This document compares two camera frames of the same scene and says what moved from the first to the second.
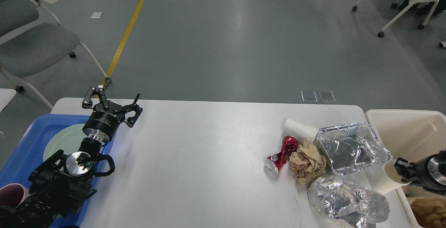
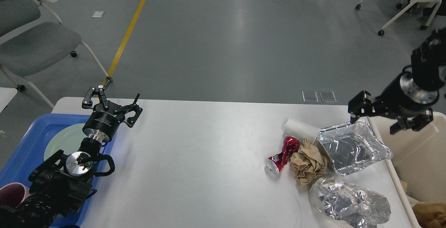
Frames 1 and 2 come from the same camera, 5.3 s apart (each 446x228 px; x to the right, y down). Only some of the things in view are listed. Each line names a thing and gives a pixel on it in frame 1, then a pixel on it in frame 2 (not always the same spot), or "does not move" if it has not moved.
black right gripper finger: [405, 170] → [359, 106]
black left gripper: [102, 123] does not move
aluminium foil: [355, 206] does not move
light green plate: [68, 138] does not move
